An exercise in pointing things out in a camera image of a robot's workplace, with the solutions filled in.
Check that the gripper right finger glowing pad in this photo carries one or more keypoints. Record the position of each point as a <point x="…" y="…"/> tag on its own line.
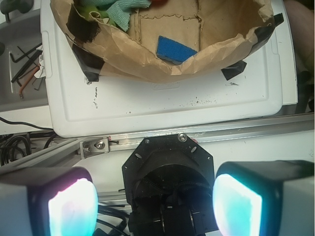
<point x="265" y="198"/>

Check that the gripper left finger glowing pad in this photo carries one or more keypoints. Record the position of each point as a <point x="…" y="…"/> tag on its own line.
<point x="51" y="201"/>

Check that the blue sponge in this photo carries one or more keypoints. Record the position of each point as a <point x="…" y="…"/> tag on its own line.
<point x="173" y="51"/>

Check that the white plastic bin lid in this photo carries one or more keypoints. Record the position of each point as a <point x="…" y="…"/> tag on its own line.
<point x="116" y="105"/>

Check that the grey tray with hex keys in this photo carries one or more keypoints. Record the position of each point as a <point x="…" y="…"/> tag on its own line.
<point x="20" y="38"/>

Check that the brown paper bag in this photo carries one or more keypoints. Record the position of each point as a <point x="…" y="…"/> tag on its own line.
<point x="223" y="32"/>

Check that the green plush toy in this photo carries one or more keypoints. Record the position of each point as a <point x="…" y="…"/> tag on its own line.
<point x="91" y="12"/>

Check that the teal cloth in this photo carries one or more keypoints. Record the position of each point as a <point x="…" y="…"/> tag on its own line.
<point x="118" y="11"/>

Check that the red donut toy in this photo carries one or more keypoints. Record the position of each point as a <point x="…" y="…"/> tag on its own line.
<point x="158" y="1"/>

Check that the aluminium extrusion rail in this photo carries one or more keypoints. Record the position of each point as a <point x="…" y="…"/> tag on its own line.
<point x="289" y="137"/>

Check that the silver corner bracket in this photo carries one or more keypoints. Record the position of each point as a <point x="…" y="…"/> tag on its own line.
<point x="90" y="147"/>

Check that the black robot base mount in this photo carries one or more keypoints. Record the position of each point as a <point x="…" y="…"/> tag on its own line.
<point x="168" y="183"/>

